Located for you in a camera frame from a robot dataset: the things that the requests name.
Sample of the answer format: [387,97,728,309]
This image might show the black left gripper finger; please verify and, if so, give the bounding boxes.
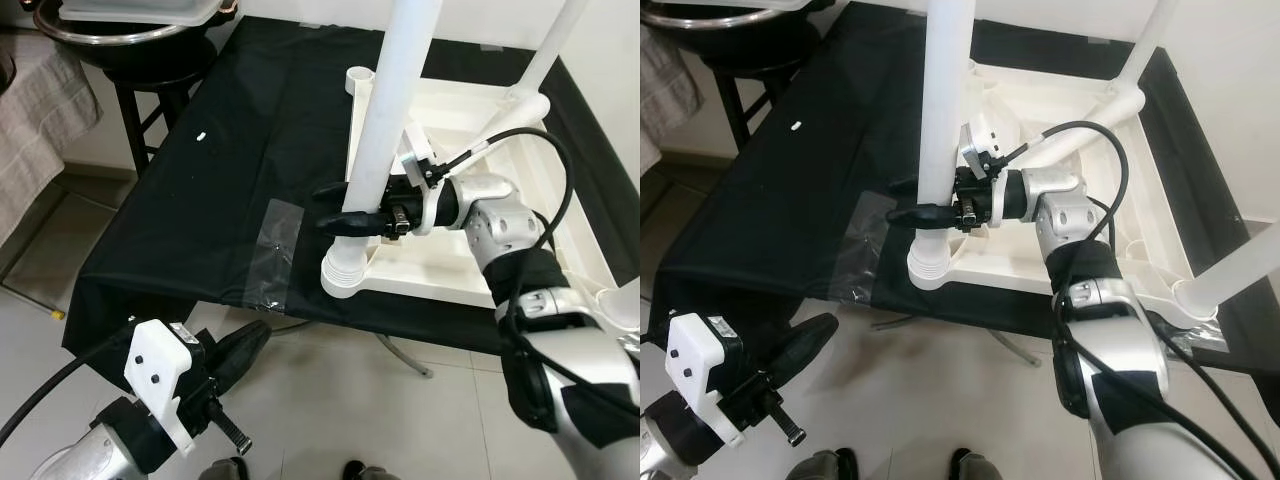
[765,311,842,387]
[205,319,274,397]

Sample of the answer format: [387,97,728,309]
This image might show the white plastic table leg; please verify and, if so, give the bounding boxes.
[510,0,593,106]
[1020,80,1146,166]
[1172,220,1280,321]
[908,0,976,293]
[470,90,553,151]
[1110,0,1181,101]
[322,0,446,297]

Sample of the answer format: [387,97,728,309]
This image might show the white plastic children table top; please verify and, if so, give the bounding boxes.
[320,65,640,313]
[908,58,1226,323]

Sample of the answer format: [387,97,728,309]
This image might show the black table cloth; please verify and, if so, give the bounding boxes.
[645,10,1280,401]
[62,15,640,356]

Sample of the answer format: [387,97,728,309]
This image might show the grey metal table leg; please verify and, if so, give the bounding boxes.
[985,330,1041,366]
[375,335,436,379]

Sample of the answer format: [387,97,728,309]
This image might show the black stool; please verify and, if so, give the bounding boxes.
[715,50,791,151]
[105,65,196,171]

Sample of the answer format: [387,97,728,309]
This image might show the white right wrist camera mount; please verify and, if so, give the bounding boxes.
[958,118,1013,229]
[398,122,447,233]

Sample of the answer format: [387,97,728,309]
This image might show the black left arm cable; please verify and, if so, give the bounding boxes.
[0,345,131,446]

